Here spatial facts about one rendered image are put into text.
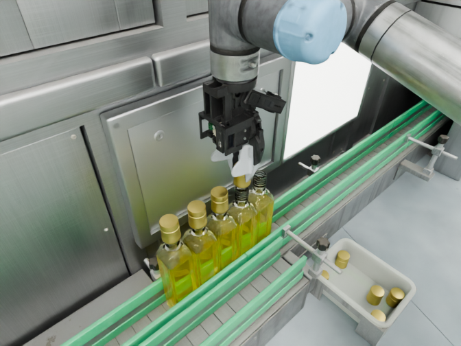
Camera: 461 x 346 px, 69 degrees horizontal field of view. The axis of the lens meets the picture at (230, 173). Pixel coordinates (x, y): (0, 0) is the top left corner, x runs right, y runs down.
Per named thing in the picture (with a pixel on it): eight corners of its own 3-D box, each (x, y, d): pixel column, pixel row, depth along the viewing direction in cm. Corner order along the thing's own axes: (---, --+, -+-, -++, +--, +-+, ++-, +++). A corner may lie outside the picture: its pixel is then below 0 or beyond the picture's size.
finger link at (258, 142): (241, 160, 63) (237, 117, 58) (248, 156, 63) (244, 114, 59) (258, 169, 59) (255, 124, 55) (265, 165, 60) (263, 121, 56)
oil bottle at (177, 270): (186, 288, 80) (176, 228, 66) (199, 305, 76) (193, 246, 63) (165, 303, 77) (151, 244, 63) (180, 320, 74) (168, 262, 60)
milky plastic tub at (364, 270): (338, 252, 103) (344, 234, 98) (409, 303, 90) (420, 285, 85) (302, 286, 94) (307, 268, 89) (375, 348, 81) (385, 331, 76)
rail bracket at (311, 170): (299, 179, 111) (305, 146, 103) (316, 189, 107) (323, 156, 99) (291, 185, 109) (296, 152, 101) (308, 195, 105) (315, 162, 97)
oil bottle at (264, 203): (254, 237, 92) (258, 178, 78) (269, 250, 88) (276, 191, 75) (239, 248, 89) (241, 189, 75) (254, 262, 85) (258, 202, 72)
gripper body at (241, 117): (199, 141, 60) (194, 76, 52) (235, 124, 64) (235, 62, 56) (227, 160, 55) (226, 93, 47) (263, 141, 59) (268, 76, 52)
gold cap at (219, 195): (220, 198, 69) (220, 182, 66) (232, 208, 67) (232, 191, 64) (207, 206, 67) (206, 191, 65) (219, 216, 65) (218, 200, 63)
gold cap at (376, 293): (382, 300, 89) (387, 290, 86) (375, 308, 87) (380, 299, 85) (370, 291, 91) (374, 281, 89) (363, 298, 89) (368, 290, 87)
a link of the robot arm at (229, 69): (237, 36, 54) (274, 49, 49) (237, 64, 56) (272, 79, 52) (199, 46, 50) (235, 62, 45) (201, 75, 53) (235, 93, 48)
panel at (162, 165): (352, 114, 124) (377, 16, 102) (359, 117, 122) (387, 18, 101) (134, 242, 78) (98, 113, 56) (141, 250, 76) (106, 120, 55)
